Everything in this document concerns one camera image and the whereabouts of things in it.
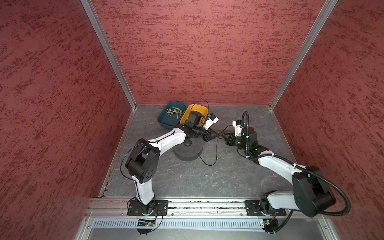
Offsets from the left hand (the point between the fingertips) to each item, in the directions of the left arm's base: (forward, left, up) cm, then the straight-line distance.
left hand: (217, 137), depth 83 cm
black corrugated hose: (-16, -13, +11) cm, 23 cm away
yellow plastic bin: (+34, +9, -12) cm, 37 cm away
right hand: (+2, -2, -3) cm, 4 cm away
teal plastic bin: (+28, +31, -12) cm, 43 cm away
